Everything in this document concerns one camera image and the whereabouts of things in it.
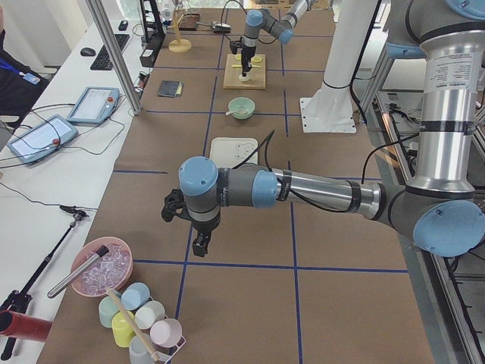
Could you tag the grey folded cloth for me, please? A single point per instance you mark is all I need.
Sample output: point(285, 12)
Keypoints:
point(170, 88)

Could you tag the pink ice bowl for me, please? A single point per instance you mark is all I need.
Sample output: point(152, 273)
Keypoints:
point(110, 272)

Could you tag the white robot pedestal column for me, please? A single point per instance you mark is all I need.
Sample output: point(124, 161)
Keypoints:
point(354, 21)

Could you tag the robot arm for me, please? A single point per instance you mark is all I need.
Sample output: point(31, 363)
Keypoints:
point(261, 19)
point(435, 208)

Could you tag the black wooden glass tray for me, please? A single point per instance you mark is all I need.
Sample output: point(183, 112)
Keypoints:
point(189, 22)

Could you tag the aluminium frame post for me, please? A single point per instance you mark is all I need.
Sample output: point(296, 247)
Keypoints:
point(103, 25)

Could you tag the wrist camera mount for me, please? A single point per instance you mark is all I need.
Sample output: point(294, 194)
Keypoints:
point(235, 45)
point(174, 206)

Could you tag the bamboo cutting board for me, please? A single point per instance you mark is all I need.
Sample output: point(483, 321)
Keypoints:
point(257, 75)

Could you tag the steel ice scoop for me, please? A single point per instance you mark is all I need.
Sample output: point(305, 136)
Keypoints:
point(216, 27)

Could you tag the yellow plastic knife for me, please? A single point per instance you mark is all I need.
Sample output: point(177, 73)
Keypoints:
point(240, 66)

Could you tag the black computer mouse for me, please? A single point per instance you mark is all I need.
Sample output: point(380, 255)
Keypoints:
point(87, 52)

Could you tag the translucent white spoon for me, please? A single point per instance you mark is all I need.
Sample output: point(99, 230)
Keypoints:
point(238, 111)

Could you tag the teach pendant tablet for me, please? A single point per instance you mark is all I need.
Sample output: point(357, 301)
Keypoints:
point(95, 105)
point(42, 140)

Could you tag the mint green bowl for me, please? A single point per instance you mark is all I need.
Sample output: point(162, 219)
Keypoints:
point(242, 103)

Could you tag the near teach pendant tablet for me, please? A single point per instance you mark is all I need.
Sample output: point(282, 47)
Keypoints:
point(42, 140)

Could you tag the far teach pendant tablet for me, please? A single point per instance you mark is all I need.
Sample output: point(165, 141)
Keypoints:
point(95, 105)

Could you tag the cream bear serving tray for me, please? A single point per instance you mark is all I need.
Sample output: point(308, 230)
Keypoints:
point(227, 152)

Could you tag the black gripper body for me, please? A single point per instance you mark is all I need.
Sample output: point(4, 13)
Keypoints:
point(247, 54)
point(203, 230)

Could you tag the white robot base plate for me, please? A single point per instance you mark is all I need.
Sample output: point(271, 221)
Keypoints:
point(327, 115)

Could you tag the pastel cup rack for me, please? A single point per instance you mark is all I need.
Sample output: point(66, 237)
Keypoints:
point(140, 324)

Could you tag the red cylinder bottle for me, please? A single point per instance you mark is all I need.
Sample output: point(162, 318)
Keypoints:
point(23, 326)

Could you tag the wooden cup tree stand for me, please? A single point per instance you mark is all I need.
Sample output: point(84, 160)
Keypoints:
point(179, 45)

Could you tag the steel muddler tube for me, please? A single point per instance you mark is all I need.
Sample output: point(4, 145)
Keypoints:
point(61, 285)

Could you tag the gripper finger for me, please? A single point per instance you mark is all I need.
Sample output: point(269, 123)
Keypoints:
point(200, 244)
point(245, 70)

